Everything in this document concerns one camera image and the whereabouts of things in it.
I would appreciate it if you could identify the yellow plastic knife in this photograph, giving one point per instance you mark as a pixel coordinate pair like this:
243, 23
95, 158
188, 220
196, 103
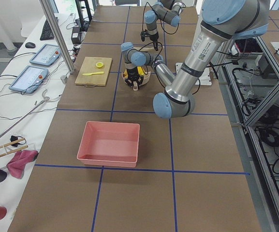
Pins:
93, 73

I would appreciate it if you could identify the beige plastic dustpan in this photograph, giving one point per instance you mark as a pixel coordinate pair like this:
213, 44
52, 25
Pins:
145, 81

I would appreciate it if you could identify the wooden sticks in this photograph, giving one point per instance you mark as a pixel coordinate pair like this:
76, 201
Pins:
13, 147

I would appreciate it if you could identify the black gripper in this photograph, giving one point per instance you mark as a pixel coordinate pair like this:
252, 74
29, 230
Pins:
153, 36
132, 72

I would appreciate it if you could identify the black keyboard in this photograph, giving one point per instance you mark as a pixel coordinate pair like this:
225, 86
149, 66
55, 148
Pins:
47, 33

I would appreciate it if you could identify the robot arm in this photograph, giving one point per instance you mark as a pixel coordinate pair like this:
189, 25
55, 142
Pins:
222, 20
167, 11

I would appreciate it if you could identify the yellow lemon slices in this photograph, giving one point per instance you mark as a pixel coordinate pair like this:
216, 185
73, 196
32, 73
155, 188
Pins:
99, 64

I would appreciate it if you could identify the far teach pendant tablet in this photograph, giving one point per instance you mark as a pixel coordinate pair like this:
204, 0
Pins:
46, 56

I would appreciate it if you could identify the near teach pendant tablet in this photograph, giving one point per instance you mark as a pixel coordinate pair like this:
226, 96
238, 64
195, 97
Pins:
29, 79

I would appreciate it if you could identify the teach pendant tablet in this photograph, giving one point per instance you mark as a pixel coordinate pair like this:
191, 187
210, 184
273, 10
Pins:
46, 56
29, 79

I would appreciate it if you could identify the maroon cloth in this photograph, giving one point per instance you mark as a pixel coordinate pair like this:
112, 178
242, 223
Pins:
17, 164

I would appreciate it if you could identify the metal reacher pole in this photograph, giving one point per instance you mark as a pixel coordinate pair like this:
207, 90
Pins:
43, 101

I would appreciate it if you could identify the black power adapter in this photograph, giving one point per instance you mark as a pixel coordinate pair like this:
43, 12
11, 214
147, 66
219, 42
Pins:
76, 35

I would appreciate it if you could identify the pink plastic bin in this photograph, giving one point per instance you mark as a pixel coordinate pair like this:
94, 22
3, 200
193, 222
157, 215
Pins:
109, 144

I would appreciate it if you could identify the aluminium frame post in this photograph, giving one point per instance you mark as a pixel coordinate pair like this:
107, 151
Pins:
48, 12

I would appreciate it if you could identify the black computer mouse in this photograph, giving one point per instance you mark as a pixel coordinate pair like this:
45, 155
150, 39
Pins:
30, 45

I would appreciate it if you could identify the wooden cutting board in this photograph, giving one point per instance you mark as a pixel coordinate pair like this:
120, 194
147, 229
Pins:
88, 66

